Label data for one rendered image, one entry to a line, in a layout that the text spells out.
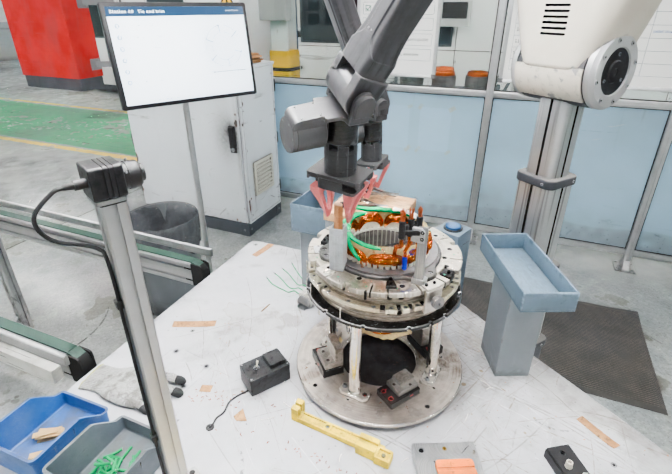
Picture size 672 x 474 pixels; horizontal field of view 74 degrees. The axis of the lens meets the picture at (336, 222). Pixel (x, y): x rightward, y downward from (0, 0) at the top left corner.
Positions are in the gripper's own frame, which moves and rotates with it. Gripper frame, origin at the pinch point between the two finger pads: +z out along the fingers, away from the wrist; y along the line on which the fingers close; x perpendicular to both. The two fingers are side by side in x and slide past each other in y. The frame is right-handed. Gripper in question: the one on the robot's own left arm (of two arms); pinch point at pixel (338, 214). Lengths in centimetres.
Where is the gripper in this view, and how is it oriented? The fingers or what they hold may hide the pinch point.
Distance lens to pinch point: 81.6
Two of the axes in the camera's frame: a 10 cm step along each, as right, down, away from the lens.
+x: 4.7, -4.7, 7.5
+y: 8.8, 2.7, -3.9
